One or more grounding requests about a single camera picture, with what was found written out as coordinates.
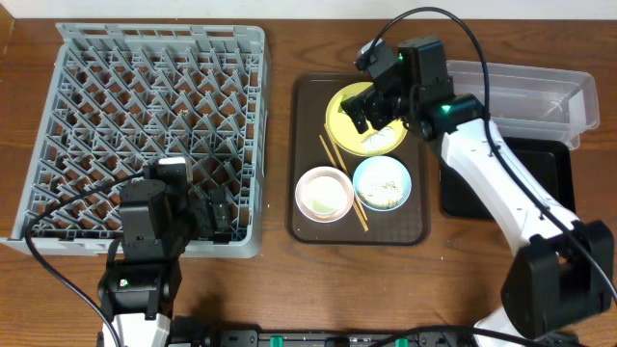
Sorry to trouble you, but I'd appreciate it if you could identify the white tissue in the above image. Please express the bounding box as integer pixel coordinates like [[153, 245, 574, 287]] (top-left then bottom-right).
[[362, 126, 396, 153]]

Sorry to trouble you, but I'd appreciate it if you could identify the light blue bowl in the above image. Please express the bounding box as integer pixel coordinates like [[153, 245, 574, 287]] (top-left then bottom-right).
[[352, 156, 413, 212]]

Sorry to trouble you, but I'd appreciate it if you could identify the food scraps rice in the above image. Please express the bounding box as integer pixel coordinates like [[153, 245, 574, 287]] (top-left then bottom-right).
[[359, 173, 404, 210]]

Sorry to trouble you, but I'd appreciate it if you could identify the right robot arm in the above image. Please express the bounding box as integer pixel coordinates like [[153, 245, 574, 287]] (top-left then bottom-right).
[[341, 37, 616, 346]]

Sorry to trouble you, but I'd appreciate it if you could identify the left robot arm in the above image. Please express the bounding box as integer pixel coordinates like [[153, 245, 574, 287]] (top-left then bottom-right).
[[96, 157, 232, 346]]

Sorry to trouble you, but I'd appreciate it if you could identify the black waste tray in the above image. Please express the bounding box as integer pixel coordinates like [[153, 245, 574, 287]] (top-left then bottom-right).
[[440, 137, 576, 220]]

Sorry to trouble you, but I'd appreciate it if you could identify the yellow round plate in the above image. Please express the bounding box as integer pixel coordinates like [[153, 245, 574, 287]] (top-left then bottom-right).
[[326, 82, 407, 157]]

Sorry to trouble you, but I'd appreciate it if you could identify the dark brown serving tray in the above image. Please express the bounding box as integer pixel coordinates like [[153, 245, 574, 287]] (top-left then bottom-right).
[[286, 72, 431, 246]]

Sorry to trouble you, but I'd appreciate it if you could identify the white pink bowl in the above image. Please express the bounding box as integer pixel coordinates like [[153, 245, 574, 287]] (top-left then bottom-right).
[[294, 166, 354, 224]]

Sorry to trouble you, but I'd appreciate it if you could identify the wooden chopstick right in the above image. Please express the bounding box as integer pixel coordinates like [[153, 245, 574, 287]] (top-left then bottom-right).
[[323, 123, 368, 230]]

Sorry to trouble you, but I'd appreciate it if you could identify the wooden chopstick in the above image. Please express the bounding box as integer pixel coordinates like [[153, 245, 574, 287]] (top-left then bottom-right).
[[319, 135, 369, 232], [323, 123, 368, 230]]

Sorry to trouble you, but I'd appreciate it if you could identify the wooden chopstick left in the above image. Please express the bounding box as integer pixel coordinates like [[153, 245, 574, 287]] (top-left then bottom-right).
[[319, 135, 369, 232]]

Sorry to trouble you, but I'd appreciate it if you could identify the clear plastic bin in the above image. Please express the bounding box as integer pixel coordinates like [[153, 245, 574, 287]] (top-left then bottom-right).
[[443, 59, 601, 151]]

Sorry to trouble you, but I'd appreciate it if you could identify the left black cable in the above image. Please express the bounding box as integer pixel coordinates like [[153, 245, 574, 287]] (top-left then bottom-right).
[[23, 173, 146, 347]]

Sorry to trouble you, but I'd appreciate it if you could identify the black cable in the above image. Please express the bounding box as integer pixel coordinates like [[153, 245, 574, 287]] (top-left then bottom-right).
[[23, 173, 146, 347], [365, 6, 617, 305]]

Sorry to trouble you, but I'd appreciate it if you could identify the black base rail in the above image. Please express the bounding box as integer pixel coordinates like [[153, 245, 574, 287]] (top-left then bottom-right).
[[168, 328, 579, 347]]

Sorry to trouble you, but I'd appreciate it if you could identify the right black cable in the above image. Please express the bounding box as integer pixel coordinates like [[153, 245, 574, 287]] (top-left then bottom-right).
[[365, 6, 617, 305]]

